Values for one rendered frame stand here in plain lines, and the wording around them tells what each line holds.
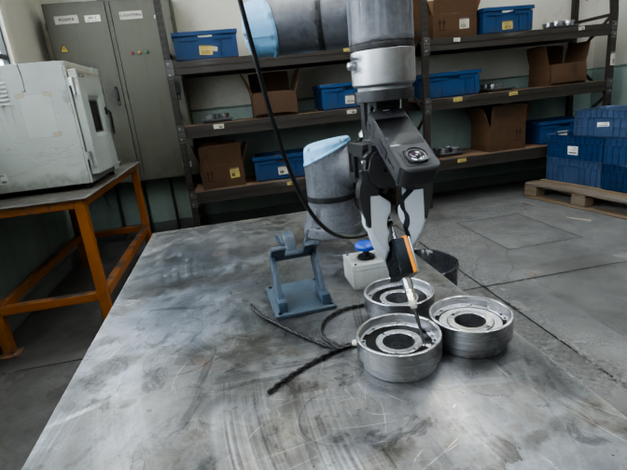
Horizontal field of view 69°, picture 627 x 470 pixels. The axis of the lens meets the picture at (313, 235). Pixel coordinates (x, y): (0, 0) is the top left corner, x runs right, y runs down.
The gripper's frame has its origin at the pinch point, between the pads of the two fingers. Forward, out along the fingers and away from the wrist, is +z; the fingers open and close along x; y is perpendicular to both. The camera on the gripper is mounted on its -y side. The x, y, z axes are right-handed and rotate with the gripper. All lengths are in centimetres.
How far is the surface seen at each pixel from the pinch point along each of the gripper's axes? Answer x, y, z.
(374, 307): 1.9, 5.0, 9.9
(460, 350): -5.0, -6.4, 12.1
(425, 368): 1.2, -9.4, 11.3
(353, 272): 0.6, 18.7, 9.8
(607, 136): -295, 257, 36
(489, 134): -242, 338, 32
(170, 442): 30.4, -8.9, 13.1
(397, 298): -3.4, 9.1, 11.4
